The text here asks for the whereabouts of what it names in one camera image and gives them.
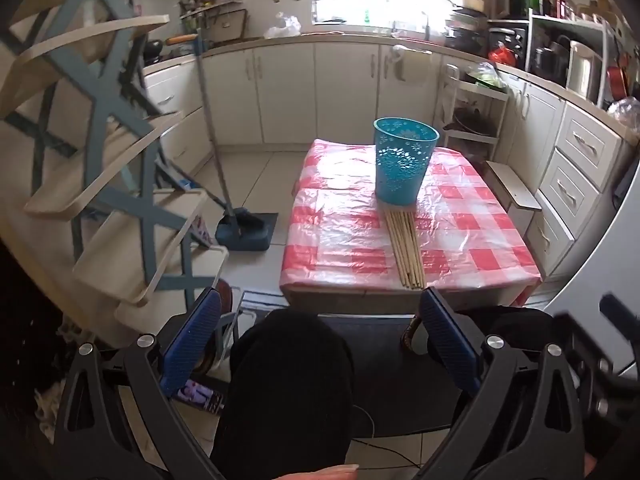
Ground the person's right leg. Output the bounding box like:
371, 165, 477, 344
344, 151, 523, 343
470, 305, 556, 356

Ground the clear bag of vegetables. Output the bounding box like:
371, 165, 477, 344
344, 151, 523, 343
462, 60, 506, 88

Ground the cream kitchen cabinet row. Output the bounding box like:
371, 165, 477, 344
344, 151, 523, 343
142, 35, 566, 281

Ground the white shelf unit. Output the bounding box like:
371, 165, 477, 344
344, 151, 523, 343
487, 7, 631, 106

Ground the crumpled clear plastic bag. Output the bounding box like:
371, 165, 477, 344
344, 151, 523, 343
607, 97, 640, 133

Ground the red checked plastic tablecloth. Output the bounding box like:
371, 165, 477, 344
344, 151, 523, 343
279, 137, 543, 306

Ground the stack of pans and lids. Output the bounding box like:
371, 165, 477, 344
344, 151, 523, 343
442, 0, 488, 53

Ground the black countertop oven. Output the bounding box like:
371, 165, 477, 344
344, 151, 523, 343
487, 22, 528, 68

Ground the person's left leg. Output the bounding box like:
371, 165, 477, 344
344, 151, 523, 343
212, 309, 353, 480

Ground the thin black floor cable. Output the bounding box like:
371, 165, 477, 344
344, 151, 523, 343
350, 402, 431, 471

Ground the person's leg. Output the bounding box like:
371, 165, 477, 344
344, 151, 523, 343
212, 309, 353, 480
470, 305, 556, 356

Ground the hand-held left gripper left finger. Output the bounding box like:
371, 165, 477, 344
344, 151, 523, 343
52, 287, 223, 480

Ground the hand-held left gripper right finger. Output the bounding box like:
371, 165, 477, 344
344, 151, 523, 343
419, 286, 601, 480

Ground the person's left hand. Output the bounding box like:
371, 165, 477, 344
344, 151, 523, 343
280, 464, 361, 480

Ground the blue dustpan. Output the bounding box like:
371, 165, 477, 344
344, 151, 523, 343
215, 207, 280, 253

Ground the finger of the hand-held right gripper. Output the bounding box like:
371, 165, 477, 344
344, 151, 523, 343
599, 292, 640, 381
554, 312, 626, 426

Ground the small white bench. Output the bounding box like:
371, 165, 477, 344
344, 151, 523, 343
485, 160, 543, 241

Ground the white plastic bag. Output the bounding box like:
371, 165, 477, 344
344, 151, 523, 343
263, 12, 302, 39

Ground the white storage cart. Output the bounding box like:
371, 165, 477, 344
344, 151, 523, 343
435, 62, 511, 161

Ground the wall utensil rack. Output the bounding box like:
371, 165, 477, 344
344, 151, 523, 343
177, 0, 251, 46

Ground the teal cutout plastic basket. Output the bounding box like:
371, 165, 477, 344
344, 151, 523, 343
372, 117, 441, 206

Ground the glossy magazine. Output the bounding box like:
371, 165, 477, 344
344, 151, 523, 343
172, 377, 226, 416

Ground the cream drawer unit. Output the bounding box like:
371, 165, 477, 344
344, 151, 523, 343
525, 100, 626, 281

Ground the red pot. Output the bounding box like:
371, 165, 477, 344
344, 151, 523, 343
606, 62, 633, 106

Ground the bundle of wooden chopsticks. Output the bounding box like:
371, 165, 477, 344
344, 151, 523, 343
382, 202, 428, 291

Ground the red plastic bag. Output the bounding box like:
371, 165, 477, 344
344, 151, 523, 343
487, 42, 521, 66

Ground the dark frying pan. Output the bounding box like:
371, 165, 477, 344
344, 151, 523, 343
452, 107, 501, 136

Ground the black wok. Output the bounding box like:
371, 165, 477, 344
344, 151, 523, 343
142, 37, 166, 66

